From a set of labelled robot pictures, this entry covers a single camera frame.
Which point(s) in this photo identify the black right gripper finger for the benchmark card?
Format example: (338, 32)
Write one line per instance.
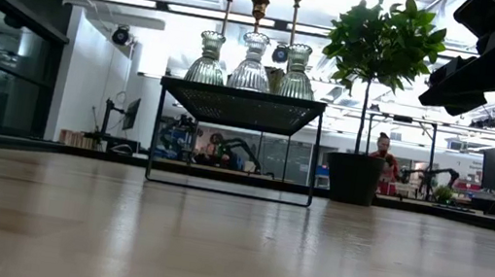
(457, 81)
(464, 104)

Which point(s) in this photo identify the green ribbed glass candle holder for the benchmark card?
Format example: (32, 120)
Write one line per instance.
(296, 84)
(206, 71)

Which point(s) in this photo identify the clear ribbed glass candle holder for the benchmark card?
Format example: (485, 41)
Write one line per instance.
(249, 77)

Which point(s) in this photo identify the green black background robot arm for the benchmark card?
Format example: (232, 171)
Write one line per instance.
(239, 146)

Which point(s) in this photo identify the black background robot arm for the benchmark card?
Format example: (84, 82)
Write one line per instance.
(434, 170)

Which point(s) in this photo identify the round black ceiling spotlight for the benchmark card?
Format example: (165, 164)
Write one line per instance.
(280, 52)
(121, 35)

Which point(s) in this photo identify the small green background plant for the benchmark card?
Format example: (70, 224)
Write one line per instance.
(443, 193)

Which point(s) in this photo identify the green plant in black pot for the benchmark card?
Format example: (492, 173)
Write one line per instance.
(365, 43)

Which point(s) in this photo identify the person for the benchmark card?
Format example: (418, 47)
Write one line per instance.
(389, 172)

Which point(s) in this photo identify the black perforated metal shelf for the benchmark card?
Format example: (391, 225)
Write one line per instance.
(194, 98)

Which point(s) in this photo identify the brown cardboard boxes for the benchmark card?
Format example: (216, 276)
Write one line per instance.
(73, 138)

